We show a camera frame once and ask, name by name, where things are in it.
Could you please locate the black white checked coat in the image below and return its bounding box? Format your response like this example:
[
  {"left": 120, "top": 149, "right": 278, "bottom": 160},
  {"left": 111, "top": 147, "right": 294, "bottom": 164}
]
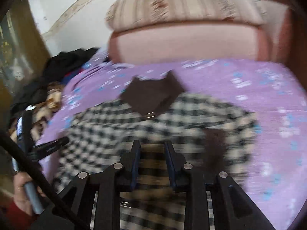
[{"left": 51, "top": 70, "right": 261, "bottom": 230}]

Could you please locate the black clothes pile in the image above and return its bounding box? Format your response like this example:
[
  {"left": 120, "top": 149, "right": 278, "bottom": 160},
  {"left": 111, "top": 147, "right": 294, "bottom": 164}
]
[{"left": 10, "top": 48, "right": 98, "bottom": 117}]

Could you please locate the person left hand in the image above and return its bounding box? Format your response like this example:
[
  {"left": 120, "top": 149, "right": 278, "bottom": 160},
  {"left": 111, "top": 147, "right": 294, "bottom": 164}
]
[{"left": 14, "top": 172, "right": 34, "bottom": 216}]

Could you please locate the beige brown patterned garment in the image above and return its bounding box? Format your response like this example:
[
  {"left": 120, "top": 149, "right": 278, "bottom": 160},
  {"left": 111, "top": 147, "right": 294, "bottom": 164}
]
[{"left": 7, "top": 81, "right": 64, "bottom": 142}]

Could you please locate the purple floral bed sheet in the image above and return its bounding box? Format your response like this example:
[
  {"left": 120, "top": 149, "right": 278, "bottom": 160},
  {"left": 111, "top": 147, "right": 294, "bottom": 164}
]
[{"left": 40, "top": 59, "right": 306, "bottom": 229}]

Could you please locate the wooden wardrobe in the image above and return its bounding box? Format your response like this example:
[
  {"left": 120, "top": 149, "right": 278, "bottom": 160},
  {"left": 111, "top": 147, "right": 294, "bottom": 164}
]
[{"left": 1, "top": 0, "right": 50, "bottom": 128}]

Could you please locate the pink headboard cushion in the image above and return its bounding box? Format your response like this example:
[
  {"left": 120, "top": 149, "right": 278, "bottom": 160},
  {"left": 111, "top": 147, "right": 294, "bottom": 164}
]
[{"left": 107, "top": 0, "right": 292, "bottom": 65}]

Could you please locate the striped beige pillow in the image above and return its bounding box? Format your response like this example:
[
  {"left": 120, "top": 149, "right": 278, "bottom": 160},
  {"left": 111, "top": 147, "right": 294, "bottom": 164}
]
[{"left": 106, "top": 0, "right": 266, "bottom": 32}]

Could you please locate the brown wooden bed frame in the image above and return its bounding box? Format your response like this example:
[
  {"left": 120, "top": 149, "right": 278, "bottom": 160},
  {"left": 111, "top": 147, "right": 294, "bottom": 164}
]
[{"left": 260, "top": 0, "right": 306, "bottom": 88}]

